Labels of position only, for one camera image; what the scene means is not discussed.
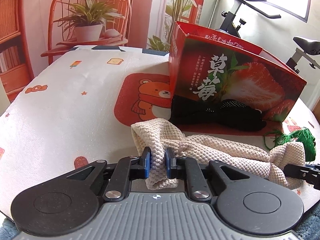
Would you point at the printed room scene backdrop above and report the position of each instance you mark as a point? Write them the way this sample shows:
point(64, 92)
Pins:
point(34, 33)

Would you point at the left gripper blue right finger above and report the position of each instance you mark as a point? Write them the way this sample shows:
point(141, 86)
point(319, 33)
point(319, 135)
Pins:
point(170, 163)

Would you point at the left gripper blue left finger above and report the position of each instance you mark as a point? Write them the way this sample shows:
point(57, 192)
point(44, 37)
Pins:
point(145, 160)

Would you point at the beige knitted cloth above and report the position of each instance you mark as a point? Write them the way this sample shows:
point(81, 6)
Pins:
point(159, 134)

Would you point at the white cartoon print tablecloth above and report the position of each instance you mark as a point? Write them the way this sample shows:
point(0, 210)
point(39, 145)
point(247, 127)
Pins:
point(81, 108)

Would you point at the red strawberry cardboard box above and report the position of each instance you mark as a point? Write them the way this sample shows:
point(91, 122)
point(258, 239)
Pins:
point(209, 67)

